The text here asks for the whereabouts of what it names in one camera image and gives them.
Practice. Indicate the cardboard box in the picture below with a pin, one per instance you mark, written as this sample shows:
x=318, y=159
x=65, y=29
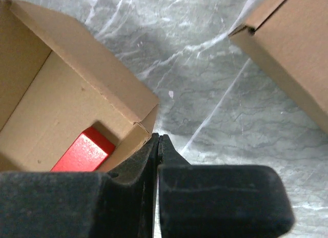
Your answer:
x=56, y=81
x=287, y=39

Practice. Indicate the red block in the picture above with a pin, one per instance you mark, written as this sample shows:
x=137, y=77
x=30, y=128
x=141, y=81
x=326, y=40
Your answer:
x=86, y=153

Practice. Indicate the closed folded cardboard box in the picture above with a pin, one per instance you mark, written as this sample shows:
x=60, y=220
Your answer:
x=287, y=39

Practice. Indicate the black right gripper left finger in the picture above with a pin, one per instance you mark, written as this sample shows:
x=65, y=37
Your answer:
x=118, y=203

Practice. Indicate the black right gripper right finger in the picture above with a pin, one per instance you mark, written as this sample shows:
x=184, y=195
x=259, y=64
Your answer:
x=220, y=200

